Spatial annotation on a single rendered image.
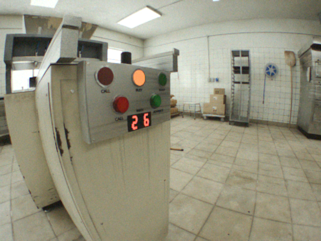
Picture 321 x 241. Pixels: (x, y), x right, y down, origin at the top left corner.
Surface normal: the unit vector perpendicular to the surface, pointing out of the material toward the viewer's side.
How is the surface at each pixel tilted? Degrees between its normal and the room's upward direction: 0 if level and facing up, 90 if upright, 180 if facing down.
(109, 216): 90
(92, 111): 90
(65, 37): 90
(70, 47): 90
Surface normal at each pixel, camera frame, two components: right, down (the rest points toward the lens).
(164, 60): -0.61, 0.17
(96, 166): 0.79, 0.11
